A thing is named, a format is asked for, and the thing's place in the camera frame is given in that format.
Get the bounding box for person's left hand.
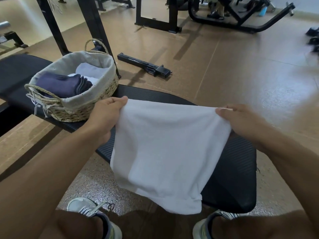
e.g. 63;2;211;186
85;96;128;143

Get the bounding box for person's right hand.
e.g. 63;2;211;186
215;104;268;147

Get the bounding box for white towel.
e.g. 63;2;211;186
110;99;234;215
67;63;110;85

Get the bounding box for person's right forearm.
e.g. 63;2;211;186
254;122;319;219

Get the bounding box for person's left forearm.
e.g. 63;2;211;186
0;125;111;239

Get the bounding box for woven straw basket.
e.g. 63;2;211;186
24;39;119;123

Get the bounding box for beige fabric basket liner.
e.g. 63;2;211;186
26;51;117;118

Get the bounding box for folded white towel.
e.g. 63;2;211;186
67;63;110;85

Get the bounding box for black metal bar attachment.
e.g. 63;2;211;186
117;53;173;78

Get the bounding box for black padded gym bench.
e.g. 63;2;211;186
0;54;257;214

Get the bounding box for folded navy towel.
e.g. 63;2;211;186
35;72;93;99

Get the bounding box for black curved machine base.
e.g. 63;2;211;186
188;0;296;34

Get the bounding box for person's right shoe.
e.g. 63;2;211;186
192;210;240;239

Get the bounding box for person's shoe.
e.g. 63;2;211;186
192;210;240;239
67;198;123;239

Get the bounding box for person's left shoe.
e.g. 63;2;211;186
67;198;123;239

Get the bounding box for black dumbbells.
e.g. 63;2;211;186
306;26;319;53

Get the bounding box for person's right leg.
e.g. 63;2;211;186
212;206;319;239

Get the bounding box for person's leg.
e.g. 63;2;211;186
212;206;319;239
37;209;105;239

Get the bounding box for grey padded bench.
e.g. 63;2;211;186
0;21;28;56

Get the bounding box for person's left leg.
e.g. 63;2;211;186
37;209;105;239

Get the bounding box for black gym rack frame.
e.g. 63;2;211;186
35;0;122;79

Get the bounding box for black gym machine frame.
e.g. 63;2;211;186
135;0;190;34

